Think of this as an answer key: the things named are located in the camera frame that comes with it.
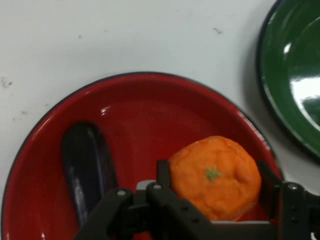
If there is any purple eggplant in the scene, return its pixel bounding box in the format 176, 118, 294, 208
61, 121, 120, 230

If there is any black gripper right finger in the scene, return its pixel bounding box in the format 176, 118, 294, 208
257, 161, 320, 240

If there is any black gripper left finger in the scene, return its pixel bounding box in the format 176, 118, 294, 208
73, 159, 213, 240

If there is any orange mandarin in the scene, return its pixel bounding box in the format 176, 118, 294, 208
167, 135, 263, 222

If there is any green plate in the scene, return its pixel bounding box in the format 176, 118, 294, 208
256, 0, 320, 161

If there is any red plate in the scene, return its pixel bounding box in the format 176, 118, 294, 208
1, 72, 286, 240

